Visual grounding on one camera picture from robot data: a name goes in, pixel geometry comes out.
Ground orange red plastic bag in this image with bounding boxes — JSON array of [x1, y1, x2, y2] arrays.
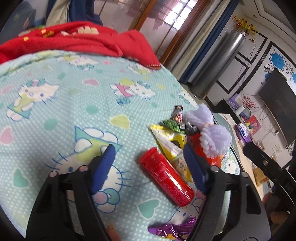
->
[[186, 133, 225, 169]]

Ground yellow snack packet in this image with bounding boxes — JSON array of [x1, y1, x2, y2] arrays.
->
[[150, 125, 193, 183]]

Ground red cylindrical can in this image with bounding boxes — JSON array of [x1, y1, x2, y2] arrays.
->
[[140, 147, 195, 207]]

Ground green pea snack bag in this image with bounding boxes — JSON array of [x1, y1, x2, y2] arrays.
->
[[159, 119, 185, 134]]

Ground dark candy bar wrapper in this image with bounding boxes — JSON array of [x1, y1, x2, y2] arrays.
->
[[171, 105, 183, 123]]

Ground purple snack wrapper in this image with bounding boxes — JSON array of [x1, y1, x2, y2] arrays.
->
[[148, 217, 197, 240]]

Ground right hand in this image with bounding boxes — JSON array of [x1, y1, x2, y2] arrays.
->
[[262, 191, 290, 227]]

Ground left hand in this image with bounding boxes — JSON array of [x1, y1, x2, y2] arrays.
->
[[106, 222, 121, 241]]

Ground tissue pack on table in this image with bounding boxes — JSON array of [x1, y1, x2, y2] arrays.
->
[[234, 123, 252, 143]]

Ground colourful picture card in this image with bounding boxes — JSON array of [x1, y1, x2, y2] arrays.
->
[[245, 115, 261, 135]]

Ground white vase red flowers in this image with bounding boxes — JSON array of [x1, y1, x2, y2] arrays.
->
[[235, 95, 256, 117]]

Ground purple tissue box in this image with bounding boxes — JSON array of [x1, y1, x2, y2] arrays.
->
[[228, 93, 242, 110]]

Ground black tv cabinet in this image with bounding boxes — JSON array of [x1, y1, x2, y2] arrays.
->
[[214, 99, 243, 123]]

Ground Hello Kitty blue blanket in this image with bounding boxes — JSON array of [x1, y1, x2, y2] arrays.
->
[[1, 51, 205, 240]]

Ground silver tower air conditioner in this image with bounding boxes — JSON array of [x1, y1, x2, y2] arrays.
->
[[189, 30, 246, 99]]

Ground blue beige right curtain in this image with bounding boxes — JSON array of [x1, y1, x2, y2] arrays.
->
[[168, 1, 239, 83]]

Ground blue beige curtain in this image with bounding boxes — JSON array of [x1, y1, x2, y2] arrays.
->
[[168, 1, 239, 83], [46, 0, 103, 27]]

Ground red fleece garment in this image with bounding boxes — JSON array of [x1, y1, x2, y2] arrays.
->
[[1, 21, 162, 70]]

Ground wooden glass door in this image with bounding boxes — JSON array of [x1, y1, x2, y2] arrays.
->
[[94, 0, 212, 65]]

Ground blue beige left curtain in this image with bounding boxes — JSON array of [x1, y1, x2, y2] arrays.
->
[[46, 0, 103, 27]]

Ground black wall television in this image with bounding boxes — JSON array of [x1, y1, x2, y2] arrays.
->
[[258, 70, 296, 145]]

